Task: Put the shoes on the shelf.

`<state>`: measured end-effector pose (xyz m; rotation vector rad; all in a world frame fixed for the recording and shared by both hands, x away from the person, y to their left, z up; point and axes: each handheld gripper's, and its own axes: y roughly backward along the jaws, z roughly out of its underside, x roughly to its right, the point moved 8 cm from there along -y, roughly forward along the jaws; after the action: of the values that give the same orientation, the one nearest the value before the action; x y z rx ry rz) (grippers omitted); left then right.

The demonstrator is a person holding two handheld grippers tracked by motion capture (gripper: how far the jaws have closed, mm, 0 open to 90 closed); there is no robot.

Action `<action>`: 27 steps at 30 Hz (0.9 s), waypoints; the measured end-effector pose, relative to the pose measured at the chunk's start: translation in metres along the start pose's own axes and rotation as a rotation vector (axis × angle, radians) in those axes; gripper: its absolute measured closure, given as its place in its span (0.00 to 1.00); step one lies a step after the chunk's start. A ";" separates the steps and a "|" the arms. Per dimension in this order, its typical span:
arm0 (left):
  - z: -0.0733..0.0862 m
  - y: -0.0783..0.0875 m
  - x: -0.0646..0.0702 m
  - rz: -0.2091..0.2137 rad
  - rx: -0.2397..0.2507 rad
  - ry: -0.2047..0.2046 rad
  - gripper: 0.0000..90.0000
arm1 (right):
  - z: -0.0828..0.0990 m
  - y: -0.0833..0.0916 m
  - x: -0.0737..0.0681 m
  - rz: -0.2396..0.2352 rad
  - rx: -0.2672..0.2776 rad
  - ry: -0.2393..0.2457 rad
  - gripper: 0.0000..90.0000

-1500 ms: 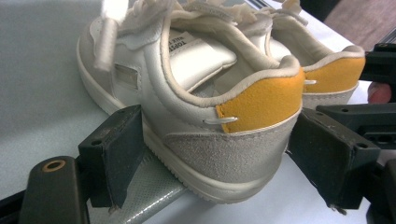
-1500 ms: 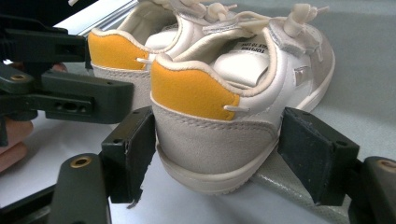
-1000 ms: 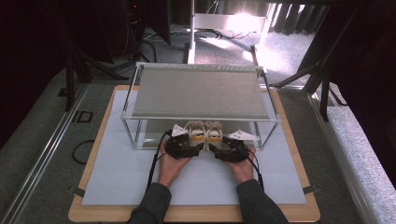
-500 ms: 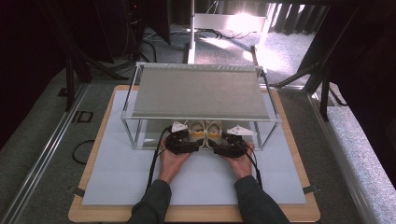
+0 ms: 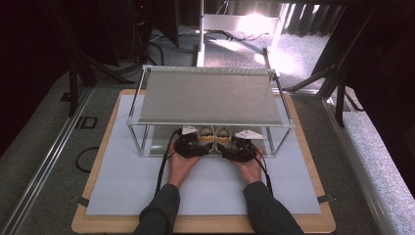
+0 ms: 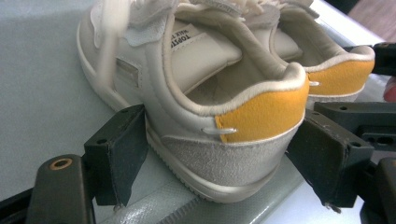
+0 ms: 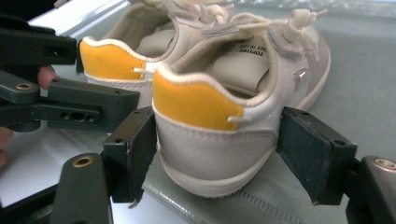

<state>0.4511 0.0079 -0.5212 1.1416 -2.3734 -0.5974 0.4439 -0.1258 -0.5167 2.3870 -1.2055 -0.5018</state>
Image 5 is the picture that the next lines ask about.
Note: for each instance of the light blue table mat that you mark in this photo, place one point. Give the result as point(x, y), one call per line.
point(124, 189)

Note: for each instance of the black tripod stand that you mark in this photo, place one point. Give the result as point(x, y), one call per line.
point(73, 88)
point(340, 101)

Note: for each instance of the person's right hand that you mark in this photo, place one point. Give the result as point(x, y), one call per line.
point(249, 171)

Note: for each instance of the white metal stand frame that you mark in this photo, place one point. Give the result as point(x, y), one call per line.
point(201, 39)

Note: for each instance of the person's left hand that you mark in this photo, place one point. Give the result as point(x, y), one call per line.
point(181, 169)

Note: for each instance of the dark pleated curtain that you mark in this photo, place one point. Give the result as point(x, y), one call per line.
point(306, 19)

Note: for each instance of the black floor socket frame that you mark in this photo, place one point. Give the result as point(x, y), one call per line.
point(86, 122)

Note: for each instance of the aluminium floor rail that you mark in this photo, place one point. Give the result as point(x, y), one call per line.
point(49, 156)
point(355, 169)

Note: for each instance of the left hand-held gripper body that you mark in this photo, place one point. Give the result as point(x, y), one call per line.
point(189, 145)

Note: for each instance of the dark equipment cabinet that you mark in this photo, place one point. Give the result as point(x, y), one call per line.
point(163, 19)

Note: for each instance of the metal two-tier shoe rack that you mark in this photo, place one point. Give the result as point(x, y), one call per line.
point(208, 98)

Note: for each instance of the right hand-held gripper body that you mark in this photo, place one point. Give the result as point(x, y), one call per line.
point(243, 148)

